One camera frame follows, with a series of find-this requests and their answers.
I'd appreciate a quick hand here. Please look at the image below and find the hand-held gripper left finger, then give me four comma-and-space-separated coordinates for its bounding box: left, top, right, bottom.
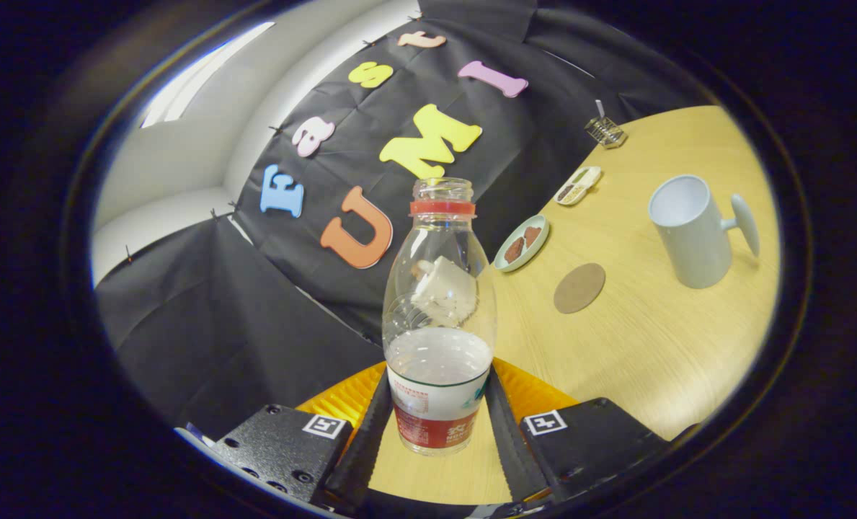
176, 360, 394, 514

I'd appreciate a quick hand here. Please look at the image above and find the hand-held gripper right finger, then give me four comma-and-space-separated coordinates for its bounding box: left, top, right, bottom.
484, 358, 699, 505

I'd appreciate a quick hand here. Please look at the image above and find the clear plastic bottle red label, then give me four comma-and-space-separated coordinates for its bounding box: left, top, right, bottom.
382, 177, 498, 457

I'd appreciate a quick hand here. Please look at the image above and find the round brown coaster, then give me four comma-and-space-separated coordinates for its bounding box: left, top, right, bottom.
553, 262, 607, 314

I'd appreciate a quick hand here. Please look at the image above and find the pale grey cup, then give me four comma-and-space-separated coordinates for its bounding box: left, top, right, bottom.
648, 174, 760, 290

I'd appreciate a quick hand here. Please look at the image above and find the wooden table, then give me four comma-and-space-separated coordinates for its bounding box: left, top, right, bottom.
367, 105, 781, 505

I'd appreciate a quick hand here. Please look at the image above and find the white toaster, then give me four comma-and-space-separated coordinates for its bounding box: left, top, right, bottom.
410, 256, 478, 325

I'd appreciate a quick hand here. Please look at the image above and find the pale green plate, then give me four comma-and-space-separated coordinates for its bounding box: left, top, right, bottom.
493, 214, 551, 273

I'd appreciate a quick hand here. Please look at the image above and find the oval divided snack dish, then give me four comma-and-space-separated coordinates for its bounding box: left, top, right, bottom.
554, 166, 603, 207

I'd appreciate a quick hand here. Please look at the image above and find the long ceiling light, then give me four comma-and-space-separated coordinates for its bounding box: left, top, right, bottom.
140, 22, 276, 129

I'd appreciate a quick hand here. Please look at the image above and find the small metal wire basket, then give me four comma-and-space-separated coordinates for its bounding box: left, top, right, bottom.
584, 117, 628, 149

